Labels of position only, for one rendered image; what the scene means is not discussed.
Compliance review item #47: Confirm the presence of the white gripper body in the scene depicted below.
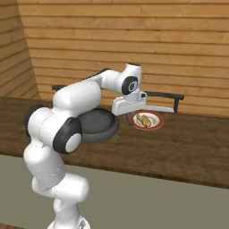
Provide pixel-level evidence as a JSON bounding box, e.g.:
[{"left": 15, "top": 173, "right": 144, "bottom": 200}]
[{"left": 111, "top": 96, "right": 148, "bottom": 117}]

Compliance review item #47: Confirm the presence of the dark grey bowl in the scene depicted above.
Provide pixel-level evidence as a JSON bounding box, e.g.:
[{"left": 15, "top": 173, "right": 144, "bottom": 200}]
[{"left": 78, "top": 107, "right": 121, "bottom": 144}]

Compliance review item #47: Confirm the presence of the white plate with red rim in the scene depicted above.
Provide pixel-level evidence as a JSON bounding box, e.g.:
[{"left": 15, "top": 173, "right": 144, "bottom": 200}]
[{"left": 130, "top": 110, "right": 165, "bottom": 131}]

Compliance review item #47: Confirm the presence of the yellow brown food piece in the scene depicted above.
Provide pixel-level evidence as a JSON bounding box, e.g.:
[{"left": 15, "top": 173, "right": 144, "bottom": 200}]
[{"left": 135, "top": 113, "right": 152, "bottom": 129}]

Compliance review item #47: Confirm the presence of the white flat panel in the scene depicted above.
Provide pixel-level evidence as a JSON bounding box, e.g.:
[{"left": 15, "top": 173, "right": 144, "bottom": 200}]
[{"left": 145, "top": 105, "right": 175, "bottom": 114}]

